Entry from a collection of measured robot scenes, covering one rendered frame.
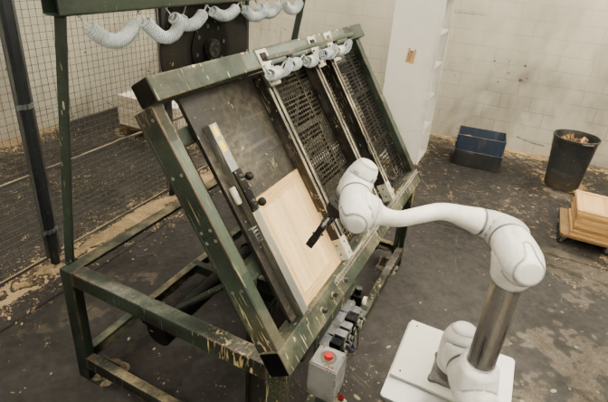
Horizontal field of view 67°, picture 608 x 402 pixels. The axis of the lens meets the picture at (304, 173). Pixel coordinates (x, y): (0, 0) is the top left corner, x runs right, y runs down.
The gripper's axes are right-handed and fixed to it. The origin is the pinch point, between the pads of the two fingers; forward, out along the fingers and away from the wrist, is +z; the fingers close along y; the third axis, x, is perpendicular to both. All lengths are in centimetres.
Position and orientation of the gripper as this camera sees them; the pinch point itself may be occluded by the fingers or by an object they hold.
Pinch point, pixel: (313, 239)
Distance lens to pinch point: 182.1
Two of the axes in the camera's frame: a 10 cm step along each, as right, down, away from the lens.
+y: -4.2, 3.5, -8.3
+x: 7.8, 6.1, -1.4
